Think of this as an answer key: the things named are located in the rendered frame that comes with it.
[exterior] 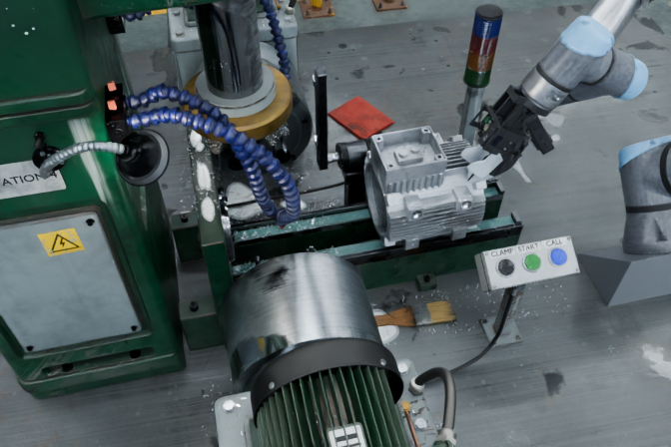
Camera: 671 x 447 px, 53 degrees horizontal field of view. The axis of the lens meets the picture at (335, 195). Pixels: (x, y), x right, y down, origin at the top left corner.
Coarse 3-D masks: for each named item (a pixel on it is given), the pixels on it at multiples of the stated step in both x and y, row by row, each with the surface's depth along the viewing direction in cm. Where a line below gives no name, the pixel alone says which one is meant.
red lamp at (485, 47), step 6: (474, 36) 151; (474, 42) 151; (480, 42) 150; (486, 42) 150; (492, 42) 150; (474, 48) 152; (480, 48) 151; (486, 48) 151; (492, 48) 152; (480, 54) 152; (486, 54) 152
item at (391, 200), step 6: (450, 138) 139; (456, 138) 139; (366, 156) 138; (474, 186) 131; (480, 186) 131; (486, 186) 131; (366, 198) 145; (384, 198) 130; (390, 198) 128; (396, 198) 128; (390, 204) 128; (396, 204) 128; (468, 228) 140; (384, 240) 137
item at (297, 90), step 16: (272, 48) 150; (272, 64) 145; (304, 96) 148; (304, 112) 144; (288, 128) 145; (304, 128) 148; (224, 144) 145; (288, 144) 150; (304, 144) 151; (224, 160) 149; (240, 160) 149; (256, 160) 151; (288, 160) 152
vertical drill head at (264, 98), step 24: (240, 0) 94; (216, 24) 96; (240, 24) 96; (216, 48) 99; (240, 48) 99; (216, 72) 102; (240, 72) 102; (264, 72) 110; (216, 96) 106; (240, 96) 105; (264, 96) 106; (288, 96) 109; (240, 120) 105; (264, 120) 105; (216, 144) 111
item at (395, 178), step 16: (416, 128) 132; (384, 144) 133; (400, 144) 134; (416, 144) 134; (432, 144) 132; (384, 160) 131; (400, 160) 129; (416, 160) 130; (432, 160) 131; (384, 176) 126; (400, 176) 126; (416, 176) 128; (432, 176) 129; (384, 192) 129; (400, 192) 130
